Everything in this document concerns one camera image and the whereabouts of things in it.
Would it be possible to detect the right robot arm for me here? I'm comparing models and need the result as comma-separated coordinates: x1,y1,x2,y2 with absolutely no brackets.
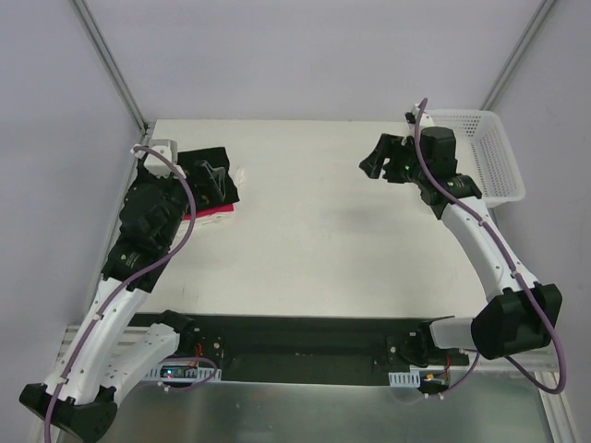
359,126,562,365

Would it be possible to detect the white plastic basket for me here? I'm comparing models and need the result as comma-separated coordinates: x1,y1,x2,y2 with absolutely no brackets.
423,109,525,209

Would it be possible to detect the pink t-shirt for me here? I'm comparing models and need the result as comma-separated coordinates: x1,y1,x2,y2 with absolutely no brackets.
196,204,235,222

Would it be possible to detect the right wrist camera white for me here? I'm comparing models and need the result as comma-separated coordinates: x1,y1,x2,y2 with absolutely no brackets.
404,105,435,135

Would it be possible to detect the black daisy print t-shirt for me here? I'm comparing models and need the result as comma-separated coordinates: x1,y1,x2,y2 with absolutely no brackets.
177,147,240,212

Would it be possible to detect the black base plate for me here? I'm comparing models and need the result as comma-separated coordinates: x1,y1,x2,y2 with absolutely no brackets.
140,312,471,384

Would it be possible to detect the right white cable duct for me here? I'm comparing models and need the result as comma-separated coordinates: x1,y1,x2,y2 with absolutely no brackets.
388,371,421,389

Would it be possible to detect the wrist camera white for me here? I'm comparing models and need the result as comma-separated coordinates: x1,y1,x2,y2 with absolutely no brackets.
404,105,435,135
131,139,187,178

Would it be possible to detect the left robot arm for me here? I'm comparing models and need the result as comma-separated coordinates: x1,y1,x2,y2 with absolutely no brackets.
19,159,236,442

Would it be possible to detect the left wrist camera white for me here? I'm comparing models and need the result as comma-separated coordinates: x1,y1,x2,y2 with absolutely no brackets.
131,139,187,178

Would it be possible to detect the left white cable duct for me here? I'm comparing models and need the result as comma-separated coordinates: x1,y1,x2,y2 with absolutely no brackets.
142,363,222,383

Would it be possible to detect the white t-shirt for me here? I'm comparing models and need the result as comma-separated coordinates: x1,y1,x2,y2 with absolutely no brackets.
180,166,248,232

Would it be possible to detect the white cable duct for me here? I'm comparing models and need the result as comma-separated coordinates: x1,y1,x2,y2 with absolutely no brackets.
388,371,421,389
142,363,222,383

